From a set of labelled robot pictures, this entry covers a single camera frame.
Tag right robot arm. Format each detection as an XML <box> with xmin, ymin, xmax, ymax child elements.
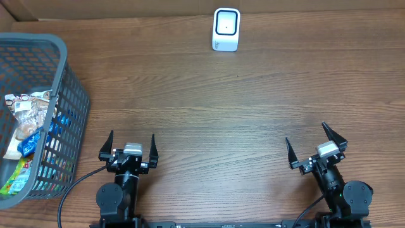
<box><xmin>281</xmin><ymin>122</ymin><xmax>373</xmax><ymax>227</ymax></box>

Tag grey plastic shopping basket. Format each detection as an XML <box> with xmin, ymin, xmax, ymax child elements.
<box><xmin>1</xmin><ymin>32</ymin><xmax>90</xmax><ymax>210</ymax></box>

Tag cookie bag brown white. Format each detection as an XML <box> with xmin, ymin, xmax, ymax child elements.
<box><xmin>3</xmin><ymin>89</ymin><xmax>53</xmax><ymax>160</ymax></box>

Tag green Haribo candy bag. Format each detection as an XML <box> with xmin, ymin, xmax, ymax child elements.
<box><xmin>1</xmin><ymin>155</ymin><xmax>34</xmax><ymax>195</ymax></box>

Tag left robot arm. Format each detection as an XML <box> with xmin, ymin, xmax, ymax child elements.
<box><xmin>90</xmin><ymin>132</ymin><xmax>159</xmax><ymax>228</ymax></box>

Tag blue snack wrapper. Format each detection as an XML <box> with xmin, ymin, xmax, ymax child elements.
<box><xmin>17</xmin><ymin>114</ymin><xmax>71</xmax><ymax>158</ymax></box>

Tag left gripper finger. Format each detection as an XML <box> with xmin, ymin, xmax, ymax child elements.
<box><xmin>98</xmin><ymin>130</ymin><xmax>113</xmax><ymax>160</ymax></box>
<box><xmin>149</xmin><ymin>134</ymin><xmax>159</xmax><ymax>168</ymax></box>

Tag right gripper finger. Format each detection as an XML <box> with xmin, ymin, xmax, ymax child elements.
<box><xmin>285</xmin><ymin>137</ymin><xmax>299</xmax><ymax>169</ymax></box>
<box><xmin>321</xmin><ymin>122</ymin><xmax>348</xmax><ymax>152</ymax></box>

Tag white barcode scanner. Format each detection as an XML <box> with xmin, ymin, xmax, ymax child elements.
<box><xmin>212</xmin><ymin>8</ymin><xmax>240</xmax><ymax>52</ymax></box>

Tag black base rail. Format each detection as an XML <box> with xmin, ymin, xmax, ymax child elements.
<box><xmin>89</xmin><ymin>220</ymin><xmax>373</xmax><ymax>228</ymax></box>

